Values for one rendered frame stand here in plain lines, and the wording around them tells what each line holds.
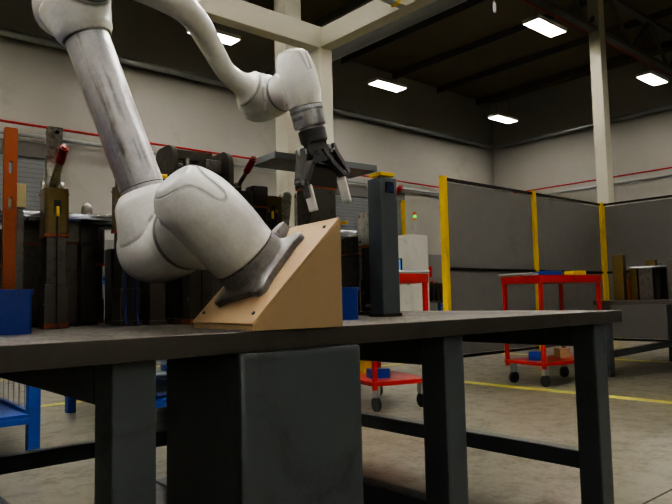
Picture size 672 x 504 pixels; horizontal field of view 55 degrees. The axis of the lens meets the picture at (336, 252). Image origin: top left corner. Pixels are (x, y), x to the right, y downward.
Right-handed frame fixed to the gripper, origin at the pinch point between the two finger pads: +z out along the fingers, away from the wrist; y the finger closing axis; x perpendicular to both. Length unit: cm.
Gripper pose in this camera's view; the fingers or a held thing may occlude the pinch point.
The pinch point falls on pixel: (330, 202)
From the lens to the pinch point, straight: 174.0
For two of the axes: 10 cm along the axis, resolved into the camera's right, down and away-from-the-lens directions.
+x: 7.1, -1.2, -6.9
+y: -6.6, 2.3, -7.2
